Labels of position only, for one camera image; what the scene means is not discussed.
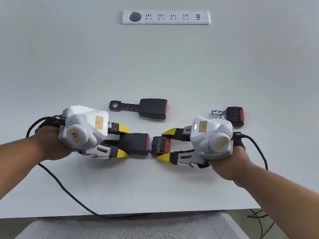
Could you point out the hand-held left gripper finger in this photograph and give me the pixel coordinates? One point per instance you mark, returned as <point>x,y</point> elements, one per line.
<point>123,129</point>
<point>102,153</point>

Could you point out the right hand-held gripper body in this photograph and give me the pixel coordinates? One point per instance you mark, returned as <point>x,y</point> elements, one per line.
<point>211,134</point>

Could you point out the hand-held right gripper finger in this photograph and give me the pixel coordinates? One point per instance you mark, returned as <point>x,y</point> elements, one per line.
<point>185,158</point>
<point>179,134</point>

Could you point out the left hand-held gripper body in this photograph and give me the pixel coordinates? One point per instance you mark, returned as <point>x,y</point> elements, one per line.
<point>82,122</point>

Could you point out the metal seat belt tongue black-red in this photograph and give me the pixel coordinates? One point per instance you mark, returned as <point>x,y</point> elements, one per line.
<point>161,146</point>
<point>234,115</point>

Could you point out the person's right forearm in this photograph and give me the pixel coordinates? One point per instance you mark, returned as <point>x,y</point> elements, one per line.
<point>274,199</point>

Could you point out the person's left forearm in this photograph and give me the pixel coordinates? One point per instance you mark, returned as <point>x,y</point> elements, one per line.
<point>20,161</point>

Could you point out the person's right hand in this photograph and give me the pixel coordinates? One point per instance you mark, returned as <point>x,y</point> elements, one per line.
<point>229,166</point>

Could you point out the person's left hand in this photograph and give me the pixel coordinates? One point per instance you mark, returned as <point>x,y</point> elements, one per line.
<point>51,144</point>

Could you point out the grey mesh chair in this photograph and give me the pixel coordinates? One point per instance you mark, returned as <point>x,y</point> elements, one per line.
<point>124,229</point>

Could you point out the white power strip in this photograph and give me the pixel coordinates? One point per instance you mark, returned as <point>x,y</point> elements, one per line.
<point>167,17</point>

